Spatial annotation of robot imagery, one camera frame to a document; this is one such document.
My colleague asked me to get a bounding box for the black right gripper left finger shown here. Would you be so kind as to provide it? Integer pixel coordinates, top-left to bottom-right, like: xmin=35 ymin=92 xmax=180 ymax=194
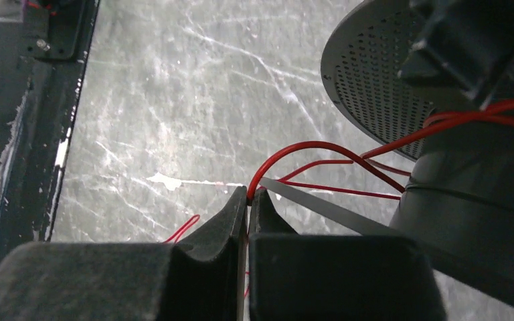
xmin=0 ymin=187 xmax=247 ymax=320

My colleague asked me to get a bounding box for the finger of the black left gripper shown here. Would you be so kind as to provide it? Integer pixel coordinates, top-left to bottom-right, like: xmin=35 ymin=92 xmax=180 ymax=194
xmin=398 ymin=1 xmax=514 ymax=107

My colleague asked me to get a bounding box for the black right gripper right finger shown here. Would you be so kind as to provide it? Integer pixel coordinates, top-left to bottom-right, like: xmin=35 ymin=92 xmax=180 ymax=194
xmin=248 ymin=189 xmax=447 ymax=320

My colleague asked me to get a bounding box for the black perforated cable spool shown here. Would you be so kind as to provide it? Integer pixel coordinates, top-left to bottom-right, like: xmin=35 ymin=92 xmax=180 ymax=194
xmin=259 ymin=0 xmax=514 ymax=318

